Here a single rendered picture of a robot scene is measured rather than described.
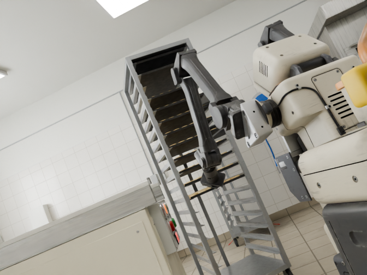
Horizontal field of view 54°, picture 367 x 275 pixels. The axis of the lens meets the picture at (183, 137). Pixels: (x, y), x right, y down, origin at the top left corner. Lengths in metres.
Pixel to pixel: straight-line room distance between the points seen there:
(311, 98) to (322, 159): 0.32
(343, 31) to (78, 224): 3.73
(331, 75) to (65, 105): 4.99
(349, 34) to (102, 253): 3.74
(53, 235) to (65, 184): 4.72
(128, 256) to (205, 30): 4.63
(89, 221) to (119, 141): 4.41
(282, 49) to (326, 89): 0.19
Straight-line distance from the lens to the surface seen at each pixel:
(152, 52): 2.56
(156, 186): 1.24
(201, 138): 1.45
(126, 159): 5.31
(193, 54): 1.43
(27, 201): 6.08
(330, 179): 0.78
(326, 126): 1.05
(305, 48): 1.18
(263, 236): 2.66
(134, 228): 0.95
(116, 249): 0.96
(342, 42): 4.27
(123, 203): 0.96
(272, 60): 1.13
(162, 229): 0.99
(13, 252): 1.06
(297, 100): 1.03
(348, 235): 0.82
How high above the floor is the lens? 0.84
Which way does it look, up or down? 8 degrees up
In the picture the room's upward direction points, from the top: 23 degrees counter-clockwise
